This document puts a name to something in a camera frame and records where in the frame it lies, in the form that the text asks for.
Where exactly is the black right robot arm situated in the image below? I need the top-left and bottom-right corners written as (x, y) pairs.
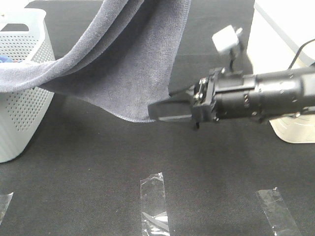
top-left (148, 67), bottom-right (315, 124)

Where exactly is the right clear tape strip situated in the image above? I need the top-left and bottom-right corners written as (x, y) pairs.
top-left (256, 187), bottom-right (301, 236)

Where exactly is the left clear tape strip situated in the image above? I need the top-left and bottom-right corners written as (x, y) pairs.
top-left (0, 192), bottom-right (14, 224)

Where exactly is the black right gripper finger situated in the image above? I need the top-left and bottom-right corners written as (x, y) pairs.
top-left (148, 98), bottom-right (192, 122)
top-left (169, 88), bottom-right (191, 97)

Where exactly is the black camera cable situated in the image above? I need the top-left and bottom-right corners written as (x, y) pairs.
top-left (287, 38), bottom-right (315, 70)

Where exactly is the black table cloth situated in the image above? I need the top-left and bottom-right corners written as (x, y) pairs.
top-left (0, 0), bottom-right (315, 236)

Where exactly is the grey perforated laundry basket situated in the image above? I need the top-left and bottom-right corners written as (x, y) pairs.
top-left (0, 8), bottom-right (55, 163)

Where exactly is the middle clear tape strip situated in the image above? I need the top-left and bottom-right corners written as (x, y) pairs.
top-left (140, 173), bottom-right (170, 236)

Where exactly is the blue towel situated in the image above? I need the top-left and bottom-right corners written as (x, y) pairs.
top-left (0, 55), bottom-right (21, 63)

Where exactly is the clear tape strip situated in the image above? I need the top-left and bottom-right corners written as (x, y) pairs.
top-left (140, 173), bottom-right (170, 236)
top-left (0, 192), bottom-right (14, 224)
top-left (256, 187), bottom-right (301, 236)

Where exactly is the grey towel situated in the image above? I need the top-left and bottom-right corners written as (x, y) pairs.
top-left (0, 0), bottom-right (191, 122)

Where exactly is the cream woven storage box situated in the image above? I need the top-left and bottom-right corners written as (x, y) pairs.
top-left (246, 0), bottom-right (315, 144)

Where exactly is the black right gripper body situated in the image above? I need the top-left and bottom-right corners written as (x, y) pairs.
top-left (188, 67), bottom-right (257, 123)

